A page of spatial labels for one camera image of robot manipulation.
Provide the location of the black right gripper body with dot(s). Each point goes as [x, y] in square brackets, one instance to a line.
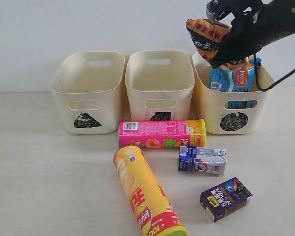
[246, 11]

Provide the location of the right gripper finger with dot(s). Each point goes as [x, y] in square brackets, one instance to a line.
[217, 10]
[236, 45]

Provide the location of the orange noodle packet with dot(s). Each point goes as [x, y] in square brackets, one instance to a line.
[207, 38]

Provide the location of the blue noodle packet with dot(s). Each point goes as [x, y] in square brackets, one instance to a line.
[224, 80]

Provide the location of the blue white milk carton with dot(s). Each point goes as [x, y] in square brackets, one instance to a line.
[202, 159]

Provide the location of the purple juice carton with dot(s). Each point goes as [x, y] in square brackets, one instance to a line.
[225, 198]

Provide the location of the yellow chips can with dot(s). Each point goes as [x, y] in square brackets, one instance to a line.
[150, 205]

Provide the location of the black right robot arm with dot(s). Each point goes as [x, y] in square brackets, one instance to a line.
[276, 20]

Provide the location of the cream bin with circle mark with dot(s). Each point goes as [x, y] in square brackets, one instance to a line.
[211, 105]

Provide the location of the cream bin with square mark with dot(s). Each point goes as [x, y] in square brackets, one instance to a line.
[159, 85]

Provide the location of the pink chips can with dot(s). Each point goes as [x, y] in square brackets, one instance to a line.
[162, 134]

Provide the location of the cream bin with triangle mark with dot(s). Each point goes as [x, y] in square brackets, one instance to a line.
[88, 91]

